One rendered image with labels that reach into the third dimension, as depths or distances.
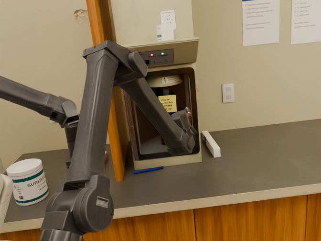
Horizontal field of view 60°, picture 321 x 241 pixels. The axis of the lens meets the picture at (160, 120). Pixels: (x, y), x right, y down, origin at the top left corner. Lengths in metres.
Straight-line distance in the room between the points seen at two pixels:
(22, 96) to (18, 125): 0.94
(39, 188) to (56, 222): 0.73
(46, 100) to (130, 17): 0.50
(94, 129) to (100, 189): 0.12
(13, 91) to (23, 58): 0.84
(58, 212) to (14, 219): 0.69
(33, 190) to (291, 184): 1.00
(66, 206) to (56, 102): 0.46
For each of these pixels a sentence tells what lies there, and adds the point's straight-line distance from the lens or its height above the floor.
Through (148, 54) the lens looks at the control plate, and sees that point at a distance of 1.12.
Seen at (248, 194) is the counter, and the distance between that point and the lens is 1.13.
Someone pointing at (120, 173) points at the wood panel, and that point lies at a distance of 1.25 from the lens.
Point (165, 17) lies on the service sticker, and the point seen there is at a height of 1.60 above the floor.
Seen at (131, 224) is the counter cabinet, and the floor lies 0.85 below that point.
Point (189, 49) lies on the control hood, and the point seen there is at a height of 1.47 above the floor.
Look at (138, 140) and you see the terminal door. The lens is 1.27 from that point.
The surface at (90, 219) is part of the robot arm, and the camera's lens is 0.52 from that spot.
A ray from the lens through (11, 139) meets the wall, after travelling 1.91.
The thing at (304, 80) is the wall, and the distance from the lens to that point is 1.92.
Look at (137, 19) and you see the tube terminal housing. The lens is 1.20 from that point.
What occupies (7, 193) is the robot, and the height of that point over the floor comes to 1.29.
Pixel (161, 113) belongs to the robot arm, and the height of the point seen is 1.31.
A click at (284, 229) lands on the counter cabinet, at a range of 1.32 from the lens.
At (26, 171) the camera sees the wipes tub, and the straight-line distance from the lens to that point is 1.21.
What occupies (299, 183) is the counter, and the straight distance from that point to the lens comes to 1.21.
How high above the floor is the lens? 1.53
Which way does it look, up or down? 17 degrees down
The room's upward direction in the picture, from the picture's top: 6 degrees counter-clockwise
